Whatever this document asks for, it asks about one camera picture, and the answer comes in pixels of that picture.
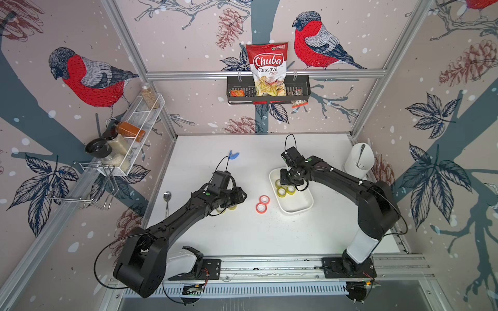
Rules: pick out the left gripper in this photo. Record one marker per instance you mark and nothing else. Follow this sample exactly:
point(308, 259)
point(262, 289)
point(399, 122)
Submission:
point(238, 196)

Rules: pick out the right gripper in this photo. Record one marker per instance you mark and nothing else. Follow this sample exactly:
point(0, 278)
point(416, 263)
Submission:
point(283, 181)

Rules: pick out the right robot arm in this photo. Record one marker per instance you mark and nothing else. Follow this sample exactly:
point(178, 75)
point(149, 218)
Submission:
point(377, 211)

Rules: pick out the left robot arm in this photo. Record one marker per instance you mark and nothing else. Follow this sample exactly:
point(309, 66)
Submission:
point(142, 264)

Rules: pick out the white storage box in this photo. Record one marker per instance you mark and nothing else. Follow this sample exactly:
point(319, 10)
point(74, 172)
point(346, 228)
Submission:
point(297, 203)

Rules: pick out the red tape roll front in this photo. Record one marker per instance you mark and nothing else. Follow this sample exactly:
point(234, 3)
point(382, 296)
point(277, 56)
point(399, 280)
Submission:
point(261, 208)

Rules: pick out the red tape roll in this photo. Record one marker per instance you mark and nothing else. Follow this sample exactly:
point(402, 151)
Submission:
point(261, 208)
point(264, 200)

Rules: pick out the red tape roll back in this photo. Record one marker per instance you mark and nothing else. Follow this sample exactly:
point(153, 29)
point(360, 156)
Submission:
point(264, 200)

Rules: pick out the blue tape cutter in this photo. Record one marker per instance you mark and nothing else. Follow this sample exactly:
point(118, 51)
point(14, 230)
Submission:
point(232, 155)

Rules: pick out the metal spoon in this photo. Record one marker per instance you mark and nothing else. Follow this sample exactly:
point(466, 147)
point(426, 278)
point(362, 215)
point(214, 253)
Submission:
point(167, 197)

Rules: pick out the white utensil holder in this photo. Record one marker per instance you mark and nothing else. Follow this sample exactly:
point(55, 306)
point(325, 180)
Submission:
point(360, 161)

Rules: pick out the Chuba cassava chips bag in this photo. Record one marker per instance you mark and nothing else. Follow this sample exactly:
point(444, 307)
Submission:
point(268, 64)

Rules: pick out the orange sauce bottle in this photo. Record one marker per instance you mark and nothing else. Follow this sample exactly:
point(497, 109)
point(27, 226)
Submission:
point(130, 131)

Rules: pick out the glass spice jar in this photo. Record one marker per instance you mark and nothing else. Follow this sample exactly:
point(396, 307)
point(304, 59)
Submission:
point(149, 96)

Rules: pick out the black wall basket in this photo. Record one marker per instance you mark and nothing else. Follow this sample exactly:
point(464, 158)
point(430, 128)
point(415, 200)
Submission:
point(245, 90)

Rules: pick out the white wire shelf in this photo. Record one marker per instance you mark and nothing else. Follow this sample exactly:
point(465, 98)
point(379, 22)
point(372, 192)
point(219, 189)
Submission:
point(128, 153)

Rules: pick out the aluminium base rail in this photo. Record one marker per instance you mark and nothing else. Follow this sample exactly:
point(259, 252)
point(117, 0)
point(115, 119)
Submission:
point(296, 268)

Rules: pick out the chrome wire rack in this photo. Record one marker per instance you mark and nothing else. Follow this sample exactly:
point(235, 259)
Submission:
point(96, 186)

